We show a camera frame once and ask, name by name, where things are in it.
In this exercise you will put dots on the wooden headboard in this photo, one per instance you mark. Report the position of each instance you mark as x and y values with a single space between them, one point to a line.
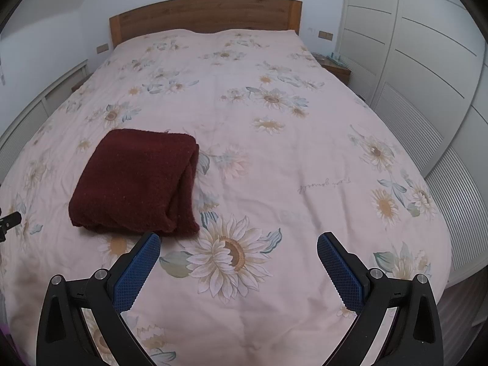
206 13

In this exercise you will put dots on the white wardrobe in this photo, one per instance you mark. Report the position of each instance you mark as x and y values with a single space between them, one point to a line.
419 64

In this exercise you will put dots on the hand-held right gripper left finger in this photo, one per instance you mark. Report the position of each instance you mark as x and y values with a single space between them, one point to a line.
137 267

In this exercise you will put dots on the wooden nightstand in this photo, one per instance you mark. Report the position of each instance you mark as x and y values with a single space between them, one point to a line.
337 70

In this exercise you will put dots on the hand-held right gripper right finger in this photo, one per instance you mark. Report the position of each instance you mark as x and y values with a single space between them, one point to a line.
339 270

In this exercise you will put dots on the wall socket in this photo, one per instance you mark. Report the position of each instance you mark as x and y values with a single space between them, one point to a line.
325 35
102 48

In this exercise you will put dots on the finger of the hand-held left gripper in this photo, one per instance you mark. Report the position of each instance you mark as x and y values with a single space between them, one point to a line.
9 222

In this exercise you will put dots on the dark red fleece garment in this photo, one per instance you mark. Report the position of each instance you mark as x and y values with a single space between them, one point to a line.
133 179

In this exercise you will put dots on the bed with patterned white cover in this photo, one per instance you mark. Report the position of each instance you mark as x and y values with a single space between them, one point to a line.
286 160

